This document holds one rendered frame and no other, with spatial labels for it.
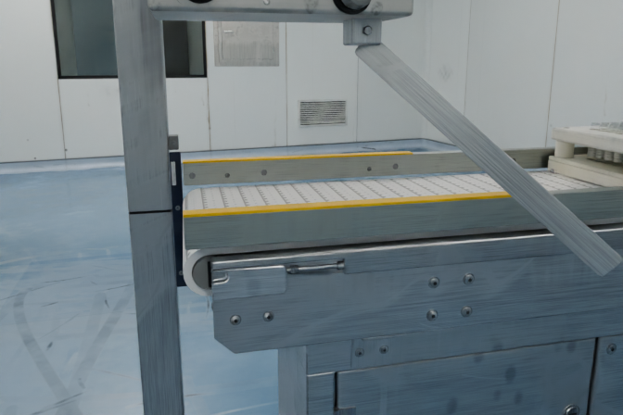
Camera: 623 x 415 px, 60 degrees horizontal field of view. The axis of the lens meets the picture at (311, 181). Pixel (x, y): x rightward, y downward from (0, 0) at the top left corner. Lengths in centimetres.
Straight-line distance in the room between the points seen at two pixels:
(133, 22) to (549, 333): 66
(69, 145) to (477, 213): 524
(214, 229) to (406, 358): 29
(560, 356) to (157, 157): 59
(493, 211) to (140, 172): 47
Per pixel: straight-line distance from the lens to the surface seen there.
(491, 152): 51
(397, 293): 57
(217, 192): 74
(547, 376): 79
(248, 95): 579
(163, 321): 86
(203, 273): 53
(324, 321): 56
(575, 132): 90
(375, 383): 68
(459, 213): 57
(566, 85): 504
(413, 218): 55
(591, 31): 492
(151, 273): 83
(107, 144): 565
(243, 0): 45
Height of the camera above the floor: 100
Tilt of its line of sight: 12 degrees down
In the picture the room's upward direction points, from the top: straight up
